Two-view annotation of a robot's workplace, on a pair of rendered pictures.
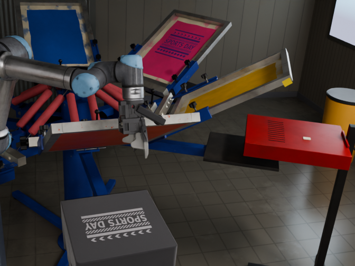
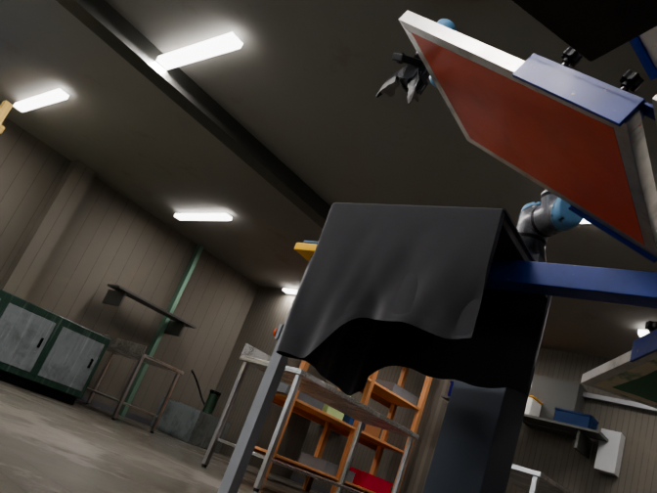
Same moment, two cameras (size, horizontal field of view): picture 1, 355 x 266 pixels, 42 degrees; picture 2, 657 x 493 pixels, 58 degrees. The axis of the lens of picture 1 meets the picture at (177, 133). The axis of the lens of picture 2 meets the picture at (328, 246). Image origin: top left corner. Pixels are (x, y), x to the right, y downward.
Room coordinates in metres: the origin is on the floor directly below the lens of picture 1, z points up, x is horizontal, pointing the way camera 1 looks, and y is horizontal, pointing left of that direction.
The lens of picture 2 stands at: (2.98, -0.69, 0.31)
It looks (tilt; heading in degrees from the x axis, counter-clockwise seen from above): 20 degrees up; 152
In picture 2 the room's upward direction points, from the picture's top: 21 degrees clockwise
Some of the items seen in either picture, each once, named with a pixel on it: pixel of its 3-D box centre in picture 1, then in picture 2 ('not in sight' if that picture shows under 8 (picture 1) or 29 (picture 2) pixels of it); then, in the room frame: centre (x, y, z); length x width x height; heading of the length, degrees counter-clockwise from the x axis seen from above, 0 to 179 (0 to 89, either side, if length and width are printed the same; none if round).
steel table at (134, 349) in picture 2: not in sight; (114, 378); (-5.24, 1.37, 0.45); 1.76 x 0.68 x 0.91; 17
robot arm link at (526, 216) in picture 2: not in sight; (535, 223); (1.59, 0.80, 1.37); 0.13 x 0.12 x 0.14; 165
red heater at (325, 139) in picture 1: (294, 140); not in sight; (2.64, -0.73, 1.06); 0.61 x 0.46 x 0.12; 82
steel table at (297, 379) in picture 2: not in sight; (321, 442); (-1.83, 2.50, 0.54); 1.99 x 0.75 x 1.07; 107
